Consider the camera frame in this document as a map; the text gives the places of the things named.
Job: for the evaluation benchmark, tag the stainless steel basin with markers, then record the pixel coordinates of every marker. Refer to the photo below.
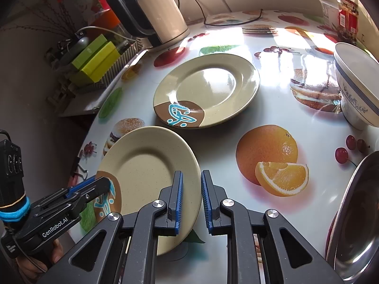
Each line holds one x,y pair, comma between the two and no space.
358,227

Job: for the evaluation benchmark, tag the clear plastic container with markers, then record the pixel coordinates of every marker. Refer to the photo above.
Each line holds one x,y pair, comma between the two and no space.
328,11

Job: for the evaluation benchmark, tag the white bowl with blue pattern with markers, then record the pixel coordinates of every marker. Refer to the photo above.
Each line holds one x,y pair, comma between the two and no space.
355,74

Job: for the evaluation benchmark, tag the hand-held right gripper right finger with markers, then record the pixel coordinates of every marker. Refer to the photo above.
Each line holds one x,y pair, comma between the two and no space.
205,201

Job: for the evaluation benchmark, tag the orange plastic container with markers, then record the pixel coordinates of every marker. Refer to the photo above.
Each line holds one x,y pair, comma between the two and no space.
103,20

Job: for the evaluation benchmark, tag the striped storage basket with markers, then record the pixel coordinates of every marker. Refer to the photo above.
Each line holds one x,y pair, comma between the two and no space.
120,65

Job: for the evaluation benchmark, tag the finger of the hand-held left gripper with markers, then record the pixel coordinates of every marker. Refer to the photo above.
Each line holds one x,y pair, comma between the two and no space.
99,186

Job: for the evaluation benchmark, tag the person's left hand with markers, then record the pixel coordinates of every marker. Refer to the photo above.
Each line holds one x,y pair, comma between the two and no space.
56,253

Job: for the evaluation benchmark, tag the dark green box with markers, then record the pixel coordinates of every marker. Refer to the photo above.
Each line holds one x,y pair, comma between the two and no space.
88,50

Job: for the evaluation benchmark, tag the red label glass jar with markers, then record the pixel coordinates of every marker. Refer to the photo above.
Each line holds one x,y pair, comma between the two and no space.
348,17

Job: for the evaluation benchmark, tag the beige plate with brown patch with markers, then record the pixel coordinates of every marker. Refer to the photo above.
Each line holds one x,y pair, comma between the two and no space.
148,165
207,82

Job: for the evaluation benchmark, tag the lime green box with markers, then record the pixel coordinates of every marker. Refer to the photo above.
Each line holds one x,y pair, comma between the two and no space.
97,65

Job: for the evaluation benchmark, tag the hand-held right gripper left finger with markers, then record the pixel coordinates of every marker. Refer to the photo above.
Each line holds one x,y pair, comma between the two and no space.
179,201

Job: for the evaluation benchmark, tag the white electric kettle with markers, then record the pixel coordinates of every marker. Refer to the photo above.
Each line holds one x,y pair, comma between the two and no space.
160,11

